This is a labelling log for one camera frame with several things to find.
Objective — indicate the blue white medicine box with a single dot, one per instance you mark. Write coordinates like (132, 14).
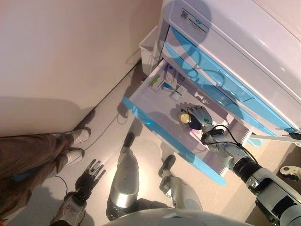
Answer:
(168, 88)

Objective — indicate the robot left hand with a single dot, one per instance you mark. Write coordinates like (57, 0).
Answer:
(84, 183)

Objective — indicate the white medical cart blue drawers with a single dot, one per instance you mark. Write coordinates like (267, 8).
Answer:
(247, 47)

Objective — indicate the small white box dark cross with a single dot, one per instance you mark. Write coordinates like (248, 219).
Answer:
(178, 94)

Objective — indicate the robot right arm silver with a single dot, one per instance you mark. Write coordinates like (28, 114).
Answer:
(270, 181)

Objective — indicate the white grey sneaker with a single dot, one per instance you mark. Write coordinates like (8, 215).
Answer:
(81, 134)
(74, 156)

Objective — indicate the robot torso grey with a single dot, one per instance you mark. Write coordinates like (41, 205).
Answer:
(176, 219)

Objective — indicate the yellow medicine bottle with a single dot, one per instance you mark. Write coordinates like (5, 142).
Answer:
(184, 117)

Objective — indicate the robot left leg silver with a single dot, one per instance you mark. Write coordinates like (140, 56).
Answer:
(124, 179)

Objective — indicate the purple blister pack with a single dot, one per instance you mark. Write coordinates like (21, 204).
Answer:
(196, 134)

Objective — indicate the black key bunch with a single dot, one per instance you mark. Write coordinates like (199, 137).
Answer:
(294, 135)

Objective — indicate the green white medicine box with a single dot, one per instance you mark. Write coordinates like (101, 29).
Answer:
(157, 83)

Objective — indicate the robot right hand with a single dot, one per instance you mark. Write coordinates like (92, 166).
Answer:
(202, 118)

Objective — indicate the white bed caster bracket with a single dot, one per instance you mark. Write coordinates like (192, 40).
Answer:
(289, 173)

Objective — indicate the cart drawer blue front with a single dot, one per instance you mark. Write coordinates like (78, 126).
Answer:
(160, 110)

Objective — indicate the translucent white side bin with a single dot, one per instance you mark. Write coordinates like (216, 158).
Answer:
(148, 56)

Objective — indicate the person leg brown trousers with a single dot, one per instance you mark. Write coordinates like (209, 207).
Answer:
(42, 171)
(35, 146)

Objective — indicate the robot left arm silver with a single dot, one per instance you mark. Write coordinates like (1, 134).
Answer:
(70, 207)

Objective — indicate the white box blue print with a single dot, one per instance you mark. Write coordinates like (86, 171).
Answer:
(171, 75)

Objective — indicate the light blue plastic bin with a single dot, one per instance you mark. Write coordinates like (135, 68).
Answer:
(258, 142)

